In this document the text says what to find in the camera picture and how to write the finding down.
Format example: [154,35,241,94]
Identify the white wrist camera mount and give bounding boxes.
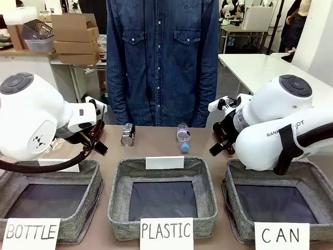
[208,96,244,115]
[84,96,105,115]

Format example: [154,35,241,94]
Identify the flat cardboard box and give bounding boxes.
[54,39,101,55]
[58,52,101,65]

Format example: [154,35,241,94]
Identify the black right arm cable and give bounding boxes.
[296,124,333,157]

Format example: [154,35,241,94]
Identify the clear plastic container dark lid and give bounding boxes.
[20,22,55,52]

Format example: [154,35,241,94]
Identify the background grey desk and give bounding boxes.
[220,24,268,54]

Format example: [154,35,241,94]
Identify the small pink label plastic bottle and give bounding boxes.
[176,122,192,153]

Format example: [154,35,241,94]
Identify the grey fabric basket bottle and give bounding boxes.
[0,159,104,244]

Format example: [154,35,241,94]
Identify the white paper sign BOTTLE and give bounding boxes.
[0,217,62,250]

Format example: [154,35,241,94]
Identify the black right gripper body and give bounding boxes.
[213,114,236,143]

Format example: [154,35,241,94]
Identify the grey fabric basket plastic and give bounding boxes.
[108,156,219,242]

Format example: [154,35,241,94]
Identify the silver black drink can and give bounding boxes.
[120,123,136,147]

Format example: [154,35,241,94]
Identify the black tripod pole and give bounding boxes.
[264,0,286,55]

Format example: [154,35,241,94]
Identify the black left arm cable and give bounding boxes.
[0,104,107,174]

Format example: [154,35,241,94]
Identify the large open cardboard box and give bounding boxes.
[50,12,100,42]

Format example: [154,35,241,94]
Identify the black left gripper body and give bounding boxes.
[87,120,105,143]

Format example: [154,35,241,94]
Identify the white side table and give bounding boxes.
[50,57,108,104]

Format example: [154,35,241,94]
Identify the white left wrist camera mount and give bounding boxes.
[84,96,105,115]

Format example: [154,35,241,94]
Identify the white paper sign CAN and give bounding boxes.
[254,222,311,250]

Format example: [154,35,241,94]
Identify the grey fabric basket can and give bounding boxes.
[221,158,333,244]

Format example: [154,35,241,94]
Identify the blank white card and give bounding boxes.
[37,158,80,173]
[145,155,185,170]

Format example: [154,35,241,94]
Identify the black velcro strap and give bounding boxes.
[273,123,304,176]

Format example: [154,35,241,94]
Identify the person in denim shirt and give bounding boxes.
[106,0,221,128]

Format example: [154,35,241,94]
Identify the white background box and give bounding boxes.
[241,5,274,31]

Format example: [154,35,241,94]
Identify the background person dark clothes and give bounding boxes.
[279,0,312,54]

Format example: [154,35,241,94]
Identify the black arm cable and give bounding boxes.
[0,104,107,174]
[296,124,333,157]

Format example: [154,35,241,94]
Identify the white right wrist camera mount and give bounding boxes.
[208,96,244,115]

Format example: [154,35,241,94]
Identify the white paper sign PLASTIC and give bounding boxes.
[139,217,195,250]

